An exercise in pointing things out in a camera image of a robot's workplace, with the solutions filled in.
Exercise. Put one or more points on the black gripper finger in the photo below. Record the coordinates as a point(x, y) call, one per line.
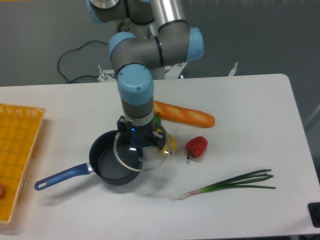
point(157, 139)
point(122, 126)

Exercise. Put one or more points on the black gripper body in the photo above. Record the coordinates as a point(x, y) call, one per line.
point(141, 130)

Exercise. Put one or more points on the glass lid blue knob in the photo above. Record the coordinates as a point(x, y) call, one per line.
point(136, 158)

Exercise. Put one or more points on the dark blue saucepan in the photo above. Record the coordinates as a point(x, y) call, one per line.
point(102, 162)

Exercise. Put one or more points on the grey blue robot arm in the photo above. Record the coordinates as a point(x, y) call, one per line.
point(133, 58)

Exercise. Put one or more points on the yellow bell pepper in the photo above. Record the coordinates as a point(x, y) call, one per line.
point(173, 146)

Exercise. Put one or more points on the green bell pepper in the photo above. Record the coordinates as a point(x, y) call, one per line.
point(157, 119)

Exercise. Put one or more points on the orange baguette bread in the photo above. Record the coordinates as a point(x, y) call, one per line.
point(182, 115)

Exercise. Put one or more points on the red bell pepper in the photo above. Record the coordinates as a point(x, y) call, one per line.
point(196, 147)

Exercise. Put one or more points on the green spring onion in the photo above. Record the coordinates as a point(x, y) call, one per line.
point(242, 181)

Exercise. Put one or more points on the yellow wicker basket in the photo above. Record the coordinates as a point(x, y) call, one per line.
point(19, 128)

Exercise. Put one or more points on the black device at edge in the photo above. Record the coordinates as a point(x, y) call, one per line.
point(314, 212)

